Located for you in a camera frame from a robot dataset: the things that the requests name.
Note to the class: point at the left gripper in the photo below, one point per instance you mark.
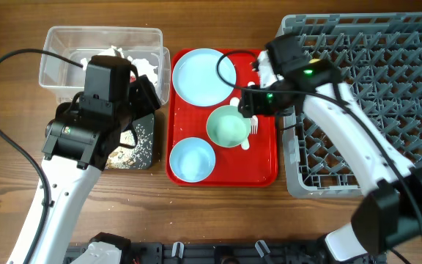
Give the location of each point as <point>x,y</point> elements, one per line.
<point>143,88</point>

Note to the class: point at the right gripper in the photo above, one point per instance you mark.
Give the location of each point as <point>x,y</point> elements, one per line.
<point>253,103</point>

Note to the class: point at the white tissue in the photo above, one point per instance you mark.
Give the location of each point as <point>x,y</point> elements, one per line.
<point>144,67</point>
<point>112,51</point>

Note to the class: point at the pink plastic fork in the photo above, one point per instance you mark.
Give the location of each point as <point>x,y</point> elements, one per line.
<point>254,124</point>

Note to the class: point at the white plastic spoon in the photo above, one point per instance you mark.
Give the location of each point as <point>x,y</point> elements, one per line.
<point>235,102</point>

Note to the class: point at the green bowl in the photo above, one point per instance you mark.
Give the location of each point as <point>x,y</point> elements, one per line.
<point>227,127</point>

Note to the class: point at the rice and food leftovers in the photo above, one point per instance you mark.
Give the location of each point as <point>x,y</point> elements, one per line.
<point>140,157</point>

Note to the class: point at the light blue plate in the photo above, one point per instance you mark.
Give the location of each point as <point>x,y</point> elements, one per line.
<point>195,78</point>

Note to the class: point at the light blue bowl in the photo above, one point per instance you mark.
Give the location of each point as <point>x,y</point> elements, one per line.
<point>192,160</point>

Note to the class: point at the yellow plastic cup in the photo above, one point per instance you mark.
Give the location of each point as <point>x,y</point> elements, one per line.
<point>314,61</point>

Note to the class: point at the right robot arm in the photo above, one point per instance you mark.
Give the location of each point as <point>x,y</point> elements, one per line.
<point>391,210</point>

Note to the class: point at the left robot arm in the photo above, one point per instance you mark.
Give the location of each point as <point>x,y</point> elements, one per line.
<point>58,201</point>

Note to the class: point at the clear plastic waste bin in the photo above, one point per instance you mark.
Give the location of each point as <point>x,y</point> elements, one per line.
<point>78,42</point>

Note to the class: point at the grey dishwasher rack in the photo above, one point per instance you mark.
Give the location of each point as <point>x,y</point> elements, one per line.
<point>380,57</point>

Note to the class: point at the black plastic tray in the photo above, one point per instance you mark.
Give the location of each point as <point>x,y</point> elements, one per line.
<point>101,141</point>

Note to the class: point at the red serving tray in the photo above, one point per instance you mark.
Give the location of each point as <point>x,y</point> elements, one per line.
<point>235,167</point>

